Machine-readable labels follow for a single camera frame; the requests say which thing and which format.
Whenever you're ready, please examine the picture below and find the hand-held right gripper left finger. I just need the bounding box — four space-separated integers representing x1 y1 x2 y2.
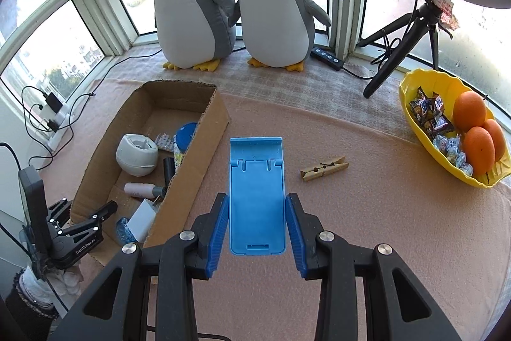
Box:
48 192 230 341

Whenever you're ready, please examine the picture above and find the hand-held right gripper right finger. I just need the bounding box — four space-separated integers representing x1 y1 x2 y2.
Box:
285 192 464 341

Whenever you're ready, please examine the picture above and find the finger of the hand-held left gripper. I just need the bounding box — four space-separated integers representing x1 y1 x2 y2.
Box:
60 200 119 238
47 198 70 232

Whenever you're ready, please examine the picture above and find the blue clear dispenser bottle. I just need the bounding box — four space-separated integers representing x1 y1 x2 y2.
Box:
116 217 138 246

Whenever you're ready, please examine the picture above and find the white pink small bottle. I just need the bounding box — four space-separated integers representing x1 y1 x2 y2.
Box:
124 182 166 199

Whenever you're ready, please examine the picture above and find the blue phone stand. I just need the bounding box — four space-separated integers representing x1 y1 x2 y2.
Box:
229 136 287 256

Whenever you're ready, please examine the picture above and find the white round device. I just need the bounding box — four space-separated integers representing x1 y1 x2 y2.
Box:
116 134 159 177

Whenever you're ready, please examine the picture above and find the dark cylindrical tube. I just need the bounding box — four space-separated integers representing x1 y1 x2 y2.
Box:
163 157 177 182

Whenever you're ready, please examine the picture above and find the silver blister pack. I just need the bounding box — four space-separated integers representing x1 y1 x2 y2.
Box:
154 131 179 152

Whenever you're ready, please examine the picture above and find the blue round lid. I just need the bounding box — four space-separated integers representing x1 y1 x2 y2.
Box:
176 122 199 154

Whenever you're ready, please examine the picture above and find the brown cardboard box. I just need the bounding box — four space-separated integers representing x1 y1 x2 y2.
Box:
70 81 231 270

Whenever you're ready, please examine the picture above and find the person's left forearm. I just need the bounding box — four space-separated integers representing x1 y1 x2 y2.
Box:
0 268 60 341

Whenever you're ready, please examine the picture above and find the person's left hand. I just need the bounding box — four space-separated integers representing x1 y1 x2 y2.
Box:
52 267 83 296

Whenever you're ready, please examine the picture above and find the wooden clothespin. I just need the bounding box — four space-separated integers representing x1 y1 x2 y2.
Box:
300 153 350 182

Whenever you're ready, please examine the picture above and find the white power strip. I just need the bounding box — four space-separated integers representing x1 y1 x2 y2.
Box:
40 101 74 144

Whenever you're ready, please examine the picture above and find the checkered cloth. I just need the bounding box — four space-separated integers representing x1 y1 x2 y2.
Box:
90 45 511 150

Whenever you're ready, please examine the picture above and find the yellow plastic bowl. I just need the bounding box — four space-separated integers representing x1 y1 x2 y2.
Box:
398 68 511 189

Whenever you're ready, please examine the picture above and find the black inline remote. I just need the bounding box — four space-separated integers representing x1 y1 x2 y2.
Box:
310 47 345 71

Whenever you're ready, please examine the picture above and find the pile of wrapped candies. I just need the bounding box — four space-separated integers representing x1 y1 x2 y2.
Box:
408 86 474 177

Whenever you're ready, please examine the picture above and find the orange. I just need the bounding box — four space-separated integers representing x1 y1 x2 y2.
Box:
453 90 488 134
463 126 496 174
483 118 507 162

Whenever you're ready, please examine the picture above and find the black tripod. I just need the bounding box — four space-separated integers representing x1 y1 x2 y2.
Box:
356 0 460 99

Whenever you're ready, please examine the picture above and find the large penguin plush toy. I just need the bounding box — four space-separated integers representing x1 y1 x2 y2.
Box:
141 0 237 72

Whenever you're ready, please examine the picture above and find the small penguin plush toy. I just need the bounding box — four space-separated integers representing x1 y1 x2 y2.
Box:
229 0 332 73

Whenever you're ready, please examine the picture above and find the pink hanging tag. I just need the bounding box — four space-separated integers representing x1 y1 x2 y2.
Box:
429 0 461 41

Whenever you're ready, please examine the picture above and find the black charger cable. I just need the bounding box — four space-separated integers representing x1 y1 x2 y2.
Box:
22 85 52 134

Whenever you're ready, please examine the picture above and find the power strip with cables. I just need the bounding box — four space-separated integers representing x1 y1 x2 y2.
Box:
24 92 96 171

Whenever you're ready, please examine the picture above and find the black ring light cable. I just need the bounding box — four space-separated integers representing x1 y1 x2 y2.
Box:
116 27 404 81

